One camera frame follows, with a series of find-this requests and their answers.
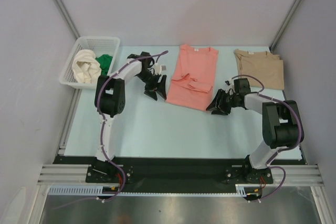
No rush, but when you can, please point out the cream t shirt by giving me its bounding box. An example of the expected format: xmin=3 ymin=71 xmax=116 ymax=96
xmin=72 ymin=49 xmax=101 ymax=84

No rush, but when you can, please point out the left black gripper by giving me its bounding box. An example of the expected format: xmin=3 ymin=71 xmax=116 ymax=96
xmin=135 ymin=71 xmax=166 ymax=101

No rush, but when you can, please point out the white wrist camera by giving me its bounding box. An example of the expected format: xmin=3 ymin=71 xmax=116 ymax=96
xmin=153 ymin=63 xmax=166 ymax=75
xmin=225 ymin=78 xmax=234 ymax=90

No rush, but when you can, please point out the white slotted cable duct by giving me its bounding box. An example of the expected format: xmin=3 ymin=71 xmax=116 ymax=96
xmin=48 ymin=185 xmax=103 ymax=196

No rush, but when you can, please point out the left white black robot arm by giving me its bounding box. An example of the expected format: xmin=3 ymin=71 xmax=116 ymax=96
xmin=91 ymin=50 xmax=168 ymax=184

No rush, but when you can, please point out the aluminium corner post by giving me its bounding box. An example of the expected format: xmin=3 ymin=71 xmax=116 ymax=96
xmin=269 ymin=0 xmax=303 ymax=52
xmin=52 ymin=0 xmax=80 ymax=39

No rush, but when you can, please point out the left aluminium corner post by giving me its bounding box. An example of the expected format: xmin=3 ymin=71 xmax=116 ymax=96
xmin=52 ymin=0 xmax=80 ymax=39

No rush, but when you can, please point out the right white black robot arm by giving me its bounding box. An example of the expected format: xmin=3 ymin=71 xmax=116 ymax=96
xmin=206 ymin=74 xmax=304 ymax=184

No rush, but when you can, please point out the pink t shirt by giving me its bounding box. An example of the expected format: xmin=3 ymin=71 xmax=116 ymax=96
xmin=166 ymin=44 xmax=219 ymax=111

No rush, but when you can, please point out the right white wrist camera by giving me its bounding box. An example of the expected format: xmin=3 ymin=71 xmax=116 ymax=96
xmin=225 ymin=78 xmax=234 ymax=90

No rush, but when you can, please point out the folded beige t shirt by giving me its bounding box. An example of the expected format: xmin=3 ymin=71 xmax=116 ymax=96
xmin=234 ymin=49 xmax=285 ymax=90

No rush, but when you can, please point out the aluminium frame rail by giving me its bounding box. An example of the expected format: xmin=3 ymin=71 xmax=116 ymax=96
xmin=38 ymin=164 xmax=324 ymax=186

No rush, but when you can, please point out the right aluminium corner post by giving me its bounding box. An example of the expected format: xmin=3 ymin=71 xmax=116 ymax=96
xmin=269 ymin=0 xmax=303 ymax=52

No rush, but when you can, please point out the green t shirt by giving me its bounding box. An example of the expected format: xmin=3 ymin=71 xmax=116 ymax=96
xmin=96 ymin=54 xmax=113 ymax=76

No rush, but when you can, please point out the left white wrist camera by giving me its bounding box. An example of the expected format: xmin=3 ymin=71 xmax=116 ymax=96
xmin=153 ymin=63 xmax=166 ymax=75

